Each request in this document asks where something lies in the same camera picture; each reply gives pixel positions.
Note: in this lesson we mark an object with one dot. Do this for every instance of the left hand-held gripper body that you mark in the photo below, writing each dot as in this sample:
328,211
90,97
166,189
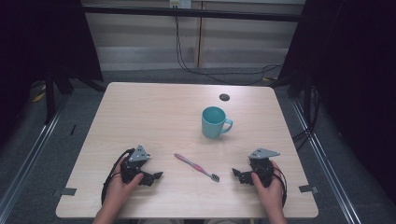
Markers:
139,154

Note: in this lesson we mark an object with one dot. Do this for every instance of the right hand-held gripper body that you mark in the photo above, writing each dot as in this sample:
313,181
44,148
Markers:
263,168

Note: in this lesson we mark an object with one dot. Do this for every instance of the person's right hand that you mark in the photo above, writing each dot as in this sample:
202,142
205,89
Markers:
272,194

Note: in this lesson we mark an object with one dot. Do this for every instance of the person's left hand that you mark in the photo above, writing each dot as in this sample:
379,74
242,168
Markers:
120,191

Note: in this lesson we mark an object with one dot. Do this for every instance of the pink toothbrush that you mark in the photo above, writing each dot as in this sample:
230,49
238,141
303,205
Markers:
194,165

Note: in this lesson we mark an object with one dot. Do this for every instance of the grey tape piece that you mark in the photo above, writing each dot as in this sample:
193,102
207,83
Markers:
67,191
308,188

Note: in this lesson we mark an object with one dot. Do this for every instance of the teal cup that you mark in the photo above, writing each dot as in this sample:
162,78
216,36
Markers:
211,124

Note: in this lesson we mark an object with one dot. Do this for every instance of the small black tape strip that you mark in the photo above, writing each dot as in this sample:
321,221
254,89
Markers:
73,129

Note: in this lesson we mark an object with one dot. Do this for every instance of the black metal stand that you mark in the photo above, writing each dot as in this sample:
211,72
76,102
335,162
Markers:
307,99
49,96

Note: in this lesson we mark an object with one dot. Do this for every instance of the yellow floor tape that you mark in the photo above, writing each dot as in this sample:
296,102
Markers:
39,97

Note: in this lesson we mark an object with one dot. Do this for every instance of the dark curtain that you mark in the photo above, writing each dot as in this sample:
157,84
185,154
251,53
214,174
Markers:
37,40
351,77

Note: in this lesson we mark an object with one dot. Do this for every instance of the black horizontal bar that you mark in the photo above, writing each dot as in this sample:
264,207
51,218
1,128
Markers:
193,13

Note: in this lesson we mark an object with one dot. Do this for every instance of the aluminium floor rail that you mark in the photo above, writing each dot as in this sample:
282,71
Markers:
31,155
327,168

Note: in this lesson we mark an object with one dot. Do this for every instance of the white wall power outlet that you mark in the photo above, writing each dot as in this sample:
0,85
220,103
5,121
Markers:
180,3

